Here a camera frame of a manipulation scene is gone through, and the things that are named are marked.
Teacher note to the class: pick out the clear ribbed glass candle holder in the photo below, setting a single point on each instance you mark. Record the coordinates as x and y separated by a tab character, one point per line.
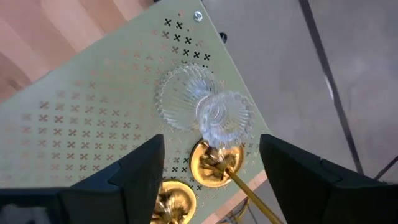
224	118

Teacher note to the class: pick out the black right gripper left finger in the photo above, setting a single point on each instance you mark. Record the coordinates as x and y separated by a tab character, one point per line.
93	205

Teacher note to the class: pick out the gold candlestick holder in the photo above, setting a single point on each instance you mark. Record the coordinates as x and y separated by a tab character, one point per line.
183	193
208	168

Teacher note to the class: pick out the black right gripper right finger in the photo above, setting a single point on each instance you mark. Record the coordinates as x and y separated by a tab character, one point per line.
326	199

